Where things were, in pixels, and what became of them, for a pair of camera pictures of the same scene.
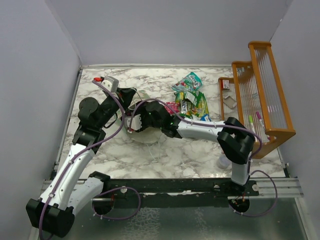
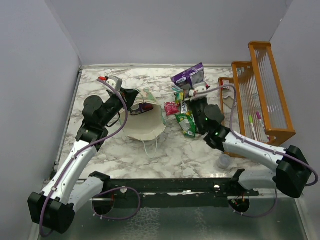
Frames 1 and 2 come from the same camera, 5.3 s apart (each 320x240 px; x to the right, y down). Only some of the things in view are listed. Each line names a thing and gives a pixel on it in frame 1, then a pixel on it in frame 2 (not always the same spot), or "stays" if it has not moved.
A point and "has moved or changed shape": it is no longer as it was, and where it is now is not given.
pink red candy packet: [175, 106] stays
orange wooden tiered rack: [254, 97] stays
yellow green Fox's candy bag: [186, 107] stays
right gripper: [143, 112] -> [194, 101]
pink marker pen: [260, 119] stays
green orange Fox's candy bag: [196, 103] has moved or changed shape
